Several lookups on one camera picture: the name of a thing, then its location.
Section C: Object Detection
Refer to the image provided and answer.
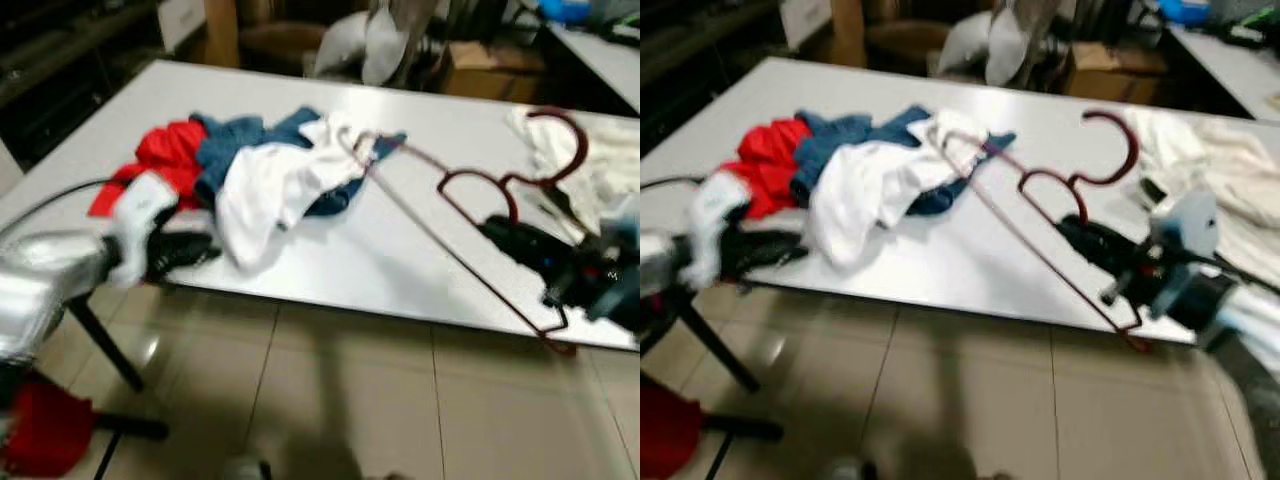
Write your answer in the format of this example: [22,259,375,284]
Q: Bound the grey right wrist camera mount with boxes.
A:
[598,193,641,266]
[1148,188,1223,326]

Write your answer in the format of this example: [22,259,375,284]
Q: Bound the grey white table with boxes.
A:
[1165,20,1280,123]
[545,20,641,113]

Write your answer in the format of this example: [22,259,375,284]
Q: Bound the blue object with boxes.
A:
[1160,0,1213,27]
[538,0,593,25]

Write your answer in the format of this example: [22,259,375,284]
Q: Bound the cardboard box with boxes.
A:
[440,40,549,101]
[1062,40,1171,101]

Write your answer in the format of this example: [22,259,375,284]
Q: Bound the grey robot foot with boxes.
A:
[815,455,881,480]
[220,455,273,480]

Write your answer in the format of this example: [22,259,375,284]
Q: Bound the white table black legs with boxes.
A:
[0,58,641,393]
[640,55,1280,393]

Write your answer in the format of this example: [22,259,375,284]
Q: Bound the dark shelf unit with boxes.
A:
[640,0,791,121]
[0,0,161,166]

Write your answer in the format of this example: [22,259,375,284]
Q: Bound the brown wooden chair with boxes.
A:
[238,18,346,79]
[865,18,961,76]

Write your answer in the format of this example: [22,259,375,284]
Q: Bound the tan wooden post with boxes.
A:
[828,0,867,69]
[203,0,243,69]

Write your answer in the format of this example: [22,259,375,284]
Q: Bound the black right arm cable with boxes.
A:
[1195,250,1280,296]

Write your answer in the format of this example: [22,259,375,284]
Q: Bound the cream cloth garment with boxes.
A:
[505,105,641,236]
[1125,105,1280,286]

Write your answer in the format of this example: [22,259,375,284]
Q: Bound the red garment white band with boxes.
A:
[718,117,813,221]
[88,120,209,218]

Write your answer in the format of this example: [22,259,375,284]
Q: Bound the white shirt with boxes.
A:
[215,112,379,271]
[808,110,986,269]

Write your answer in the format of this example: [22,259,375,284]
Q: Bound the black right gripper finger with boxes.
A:
[1060,215,1151,261]
[484,233,568,288]
[1064,231,1142,276]
[480,215,579,267]

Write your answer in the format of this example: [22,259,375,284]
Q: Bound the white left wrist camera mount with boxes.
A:
[108,172,183,291]
[688,172,763,291]

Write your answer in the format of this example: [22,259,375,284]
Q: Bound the white board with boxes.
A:
[155,0,206,51]
[780,0,829,49]

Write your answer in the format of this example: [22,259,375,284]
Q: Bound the blue garment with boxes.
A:
[190,107,408,219]
[790,105,1018,218]

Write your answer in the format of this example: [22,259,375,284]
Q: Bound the red stool black frame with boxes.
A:
[0,378,169,480]
[640,375,783,480]

